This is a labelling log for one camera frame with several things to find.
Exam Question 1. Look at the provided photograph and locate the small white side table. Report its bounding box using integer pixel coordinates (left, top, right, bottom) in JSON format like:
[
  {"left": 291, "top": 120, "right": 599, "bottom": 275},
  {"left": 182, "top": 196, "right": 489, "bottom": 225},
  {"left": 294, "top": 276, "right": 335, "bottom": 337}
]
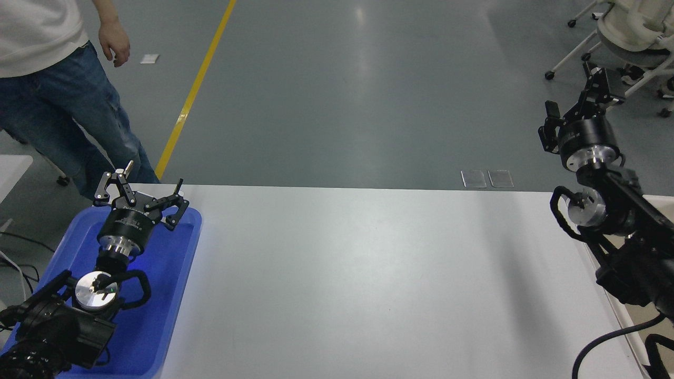
[{"left": 0, "top": 155, "right": 33, "bottom": 206}]

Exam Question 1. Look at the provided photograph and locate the walking person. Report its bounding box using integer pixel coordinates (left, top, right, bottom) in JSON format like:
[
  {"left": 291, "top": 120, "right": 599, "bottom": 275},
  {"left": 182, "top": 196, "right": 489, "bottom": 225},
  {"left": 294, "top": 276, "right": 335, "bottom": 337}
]
[{"left": 0, "top": 0, "right": 160, "bottom": 201}]

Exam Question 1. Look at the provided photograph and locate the white cable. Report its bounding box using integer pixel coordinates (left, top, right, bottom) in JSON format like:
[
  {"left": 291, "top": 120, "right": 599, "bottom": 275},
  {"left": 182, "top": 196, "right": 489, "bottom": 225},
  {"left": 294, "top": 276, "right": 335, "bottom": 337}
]
[{"left": 0, "top": 250, "right": 28, "bottom": 302}]

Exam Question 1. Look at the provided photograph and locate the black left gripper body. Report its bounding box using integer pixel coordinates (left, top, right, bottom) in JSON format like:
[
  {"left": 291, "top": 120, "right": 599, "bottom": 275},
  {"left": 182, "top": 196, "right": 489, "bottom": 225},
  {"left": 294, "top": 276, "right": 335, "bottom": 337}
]
[{"left": 97, "top": 198, "right": 162, "bottom": 250}]

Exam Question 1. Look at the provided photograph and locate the person's hand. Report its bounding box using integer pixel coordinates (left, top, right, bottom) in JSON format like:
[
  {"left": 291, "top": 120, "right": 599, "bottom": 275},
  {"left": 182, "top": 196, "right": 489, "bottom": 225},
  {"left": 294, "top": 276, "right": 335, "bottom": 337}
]
[{"left": 98, "top": 20, "right": 131, "bottom": 68}]

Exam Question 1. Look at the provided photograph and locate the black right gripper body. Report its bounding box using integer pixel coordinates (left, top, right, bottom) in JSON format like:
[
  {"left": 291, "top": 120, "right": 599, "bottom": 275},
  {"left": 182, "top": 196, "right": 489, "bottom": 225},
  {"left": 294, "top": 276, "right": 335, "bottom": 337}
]
[{"left": 557, "top": 113, "right": 621, "bottom": 165}]

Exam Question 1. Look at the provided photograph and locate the blue plastic tray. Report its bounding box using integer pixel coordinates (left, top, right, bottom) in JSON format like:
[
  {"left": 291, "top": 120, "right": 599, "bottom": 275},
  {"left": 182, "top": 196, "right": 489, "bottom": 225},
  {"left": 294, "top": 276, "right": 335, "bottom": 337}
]
[{"left": 0, "top": 207, "right": 203, "bottom": 378}]

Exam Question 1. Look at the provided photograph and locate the black cable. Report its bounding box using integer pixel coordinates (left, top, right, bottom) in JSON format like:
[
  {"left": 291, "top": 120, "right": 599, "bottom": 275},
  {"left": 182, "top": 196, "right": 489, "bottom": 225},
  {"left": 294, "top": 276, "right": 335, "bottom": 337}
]
[{"left": 0, "top": 232, "right": 56, "bottom": 296}]

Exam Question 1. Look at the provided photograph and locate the large pale bin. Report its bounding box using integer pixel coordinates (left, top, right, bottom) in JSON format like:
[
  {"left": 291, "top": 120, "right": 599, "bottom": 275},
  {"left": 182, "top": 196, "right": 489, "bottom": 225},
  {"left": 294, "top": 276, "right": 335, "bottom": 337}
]
[{"left": 579, "top": 194, "right": 674, "bottom": 379}]

